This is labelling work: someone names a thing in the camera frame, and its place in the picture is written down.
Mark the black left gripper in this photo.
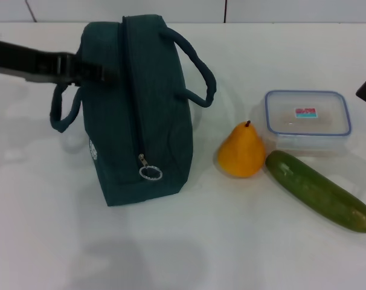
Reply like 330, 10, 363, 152
0, 37, 121, 88

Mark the clear food container blue seal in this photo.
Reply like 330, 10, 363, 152
263, 89, 353, 157

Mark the dark teal insulated lunch bag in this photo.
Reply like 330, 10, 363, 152
49, 14, 217, 208

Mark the green cucumber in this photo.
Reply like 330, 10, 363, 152
265, 150, 366, 234

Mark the orange yellow pear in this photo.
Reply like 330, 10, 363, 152
217, 120, 267, 178

